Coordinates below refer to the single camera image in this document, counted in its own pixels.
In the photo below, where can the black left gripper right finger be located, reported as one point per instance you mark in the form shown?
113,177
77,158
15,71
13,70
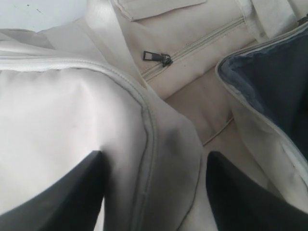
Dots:
240,204

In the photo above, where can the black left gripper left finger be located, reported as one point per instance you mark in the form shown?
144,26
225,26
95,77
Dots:
71,204

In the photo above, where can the cream fabric duffel bag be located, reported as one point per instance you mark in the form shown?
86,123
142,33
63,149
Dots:
156,85

